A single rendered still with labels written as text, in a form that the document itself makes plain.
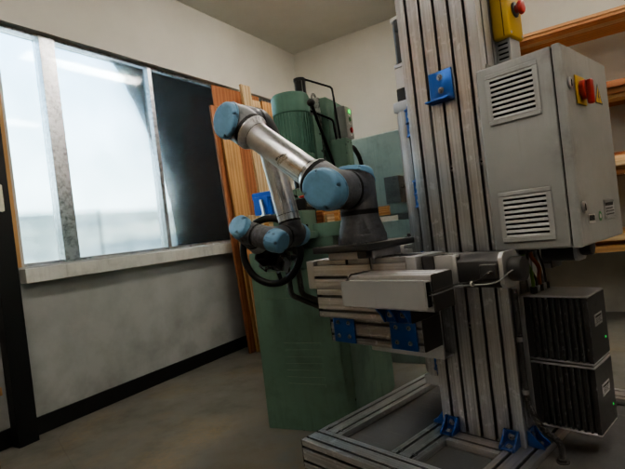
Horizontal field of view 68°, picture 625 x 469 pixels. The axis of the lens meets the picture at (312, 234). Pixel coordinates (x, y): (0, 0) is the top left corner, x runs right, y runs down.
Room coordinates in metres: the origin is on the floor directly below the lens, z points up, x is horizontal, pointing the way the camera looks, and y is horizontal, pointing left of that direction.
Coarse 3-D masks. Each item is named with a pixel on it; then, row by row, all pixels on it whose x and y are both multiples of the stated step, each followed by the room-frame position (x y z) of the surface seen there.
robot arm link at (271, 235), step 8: (256, 224) 1.48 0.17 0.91; (256, 232) 1.45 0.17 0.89; (264, 232) 1.44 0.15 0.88; (272, 232) 1.43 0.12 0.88; (280, 232) 1.43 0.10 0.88; (288, 232) 1.50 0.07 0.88; (256, 240) 1.45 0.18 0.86; (264, 240) 1.43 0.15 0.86; (272, 240) 1.42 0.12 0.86; (280, 240) 1.42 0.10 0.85; (288, 240) 1.46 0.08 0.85; (264, 248) 1.45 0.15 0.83; (272, 248) 1.43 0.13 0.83; (280, 248) 1.43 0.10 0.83
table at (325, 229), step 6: (324, 222) 1.95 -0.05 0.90; (330, 222) 1.94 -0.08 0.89; (336, 222) 1.93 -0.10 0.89; (318, 228) 1.97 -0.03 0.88; (324, 228) 1.96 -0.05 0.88; (330, 228) 1.94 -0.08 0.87; (336, 228) 1.93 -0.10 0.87; (312, 234) 1.91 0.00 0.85; (318, 234) 1.97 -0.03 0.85; (324, 234) 1.96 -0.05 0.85; (330, 234) 1.94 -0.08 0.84; (336, 234) 1.93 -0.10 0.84
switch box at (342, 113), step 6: (342, 108) 2.35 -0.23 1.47; (348, 108) 2.39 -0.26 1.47; (342, 114) 2.36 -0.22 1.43; (336, 120) 2.37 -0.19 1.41; (342, 120) 2.36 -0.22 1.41; (348, 120) 2.37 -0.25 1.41; (336, 126) 2.37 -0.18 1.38; (342, 126) 2.36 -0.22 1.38; (348, 126) 2.37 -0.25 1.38; (342, 132) 2.36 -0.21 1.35; (348, 132) 2.35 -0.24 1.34; (348, 138) 2.39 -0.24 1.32
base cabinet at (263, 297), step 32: (256, 288) 2.11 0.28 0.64; (288, 320) 2.04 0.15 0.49; (320, 320) 1.98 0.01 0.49; (288, 352) 2.05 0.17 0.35; (320, 352) 1.99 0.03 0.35; (352, 352) 1.96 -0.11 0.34; (384, 352) 2.35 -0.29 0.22; (288, 384) 2.06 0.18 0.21; (320, 384) 1.99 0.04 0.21; (352, 384) 1.94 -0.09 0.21; (384, 384) 2.29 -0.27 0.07; (288, 416) 2.07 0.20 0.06; (320, 416) 2.01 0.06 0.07
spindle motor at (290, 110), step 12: (276, 96) 2.11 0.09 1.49; (288, 96) 2.09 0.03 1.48; (300, 96) 2.10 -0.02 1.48; (276, 108) 2.11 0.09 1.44; (288, 108) 2.09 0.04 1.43; (300, 108) 2.10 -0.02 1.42; (276, 120) 2.13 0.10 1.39; (288, 120) 2.09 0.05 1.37; (300, 120) 2.10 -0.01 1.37; (288, 132) 2.09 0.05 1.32; (300, 132) 2.09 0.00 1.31; (300, 144) 2.10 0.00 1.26; (312, 144) 2.15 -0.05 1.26; (312, 156) 2.13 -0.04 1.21
